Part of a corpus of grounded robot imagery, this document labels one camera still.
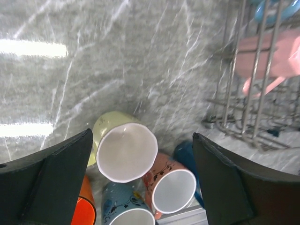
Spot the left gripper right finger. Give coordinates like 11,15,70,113
193,133,300,225

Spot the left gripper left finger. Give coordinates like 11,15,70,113
0,129,93,225

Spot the yellow faceted mug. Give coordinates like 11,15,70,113
88,111,158,183

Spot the pink faceted mug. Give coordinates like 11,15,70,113
235,29,300,95

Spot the blue mug orange interior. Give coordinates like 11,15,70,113
250,0,300,25

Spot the dark blue mug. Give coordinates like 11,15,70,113
173,140,205,208

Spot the salmon floral mug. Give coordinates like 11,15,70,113
142,152,196,220

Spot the light blue floral mug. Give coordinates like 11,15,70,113
101,181,156,225

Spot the orange mug black handle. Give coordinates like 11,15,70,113
71,175,97,225

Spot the wire dish rack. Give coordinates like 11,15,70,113
203,0,300,152

